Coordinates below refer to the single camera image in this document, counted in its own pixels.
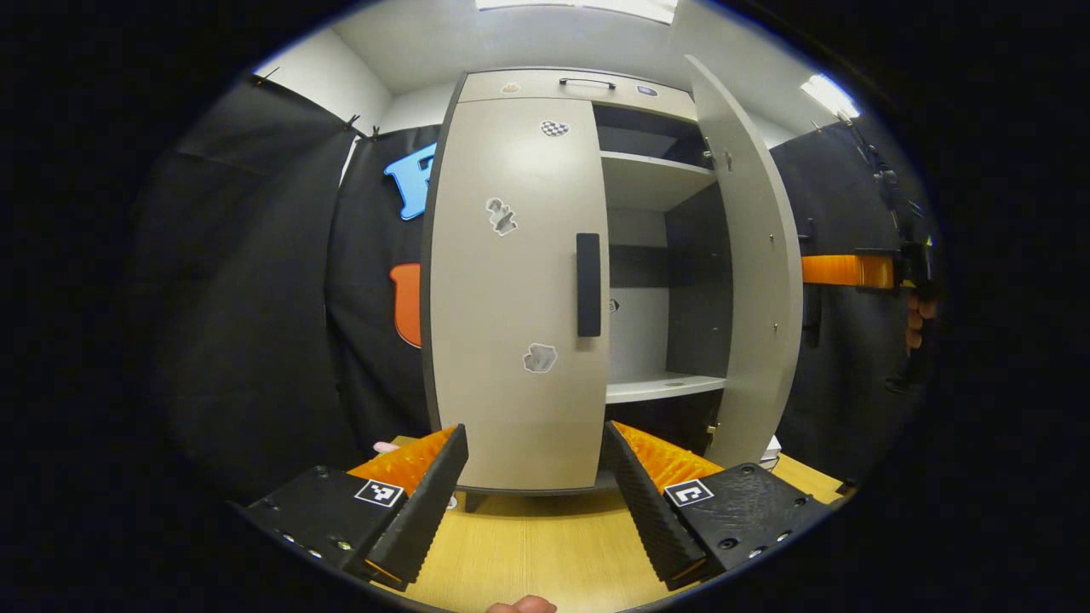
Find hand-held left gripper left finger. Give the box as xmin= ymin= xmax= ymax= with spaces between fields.
xmin=228 ymin=423 xmax=469 ymax=593

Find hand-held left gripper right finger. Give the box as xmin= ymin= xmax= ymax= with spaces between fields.
xmin=601 ymin=420 xmax=831 ymax=592

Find shoe cabinet door grey stickers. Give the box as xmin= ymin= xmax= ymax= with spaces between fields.
xmin=684 ymin=55 xmax=804 ymax=469

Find grey double-door shoe cabinet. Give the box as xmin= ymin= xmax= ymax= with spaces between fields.
xmin=419 ymin=66 xmax=735 ymax=513

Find black door handle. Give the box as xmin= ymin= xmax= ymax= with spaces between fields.
xmin=576 ymin=232 xmax=602 ymax=338

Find shoe cabinet door checkered sticker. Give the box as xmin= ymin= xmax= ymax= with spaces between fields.
xmin=426 ymin=96 xmax=611 ymax=493

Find grey cabinet shelf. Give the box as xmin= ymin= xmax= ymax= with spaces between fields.
xmin=605 ymin=372 xmax=727 ymax=404
xmin=600 ymin=152 xmax=716 ymax=212

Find small ceiling light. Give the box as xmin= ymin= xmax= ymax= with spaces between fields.
xmin=800 ymin=73 xmax=861 ymax=118

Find long ceiling light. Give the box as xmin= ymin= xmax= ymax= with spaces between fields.
xmin=475 ymin=0 xmax=680 ymax=25

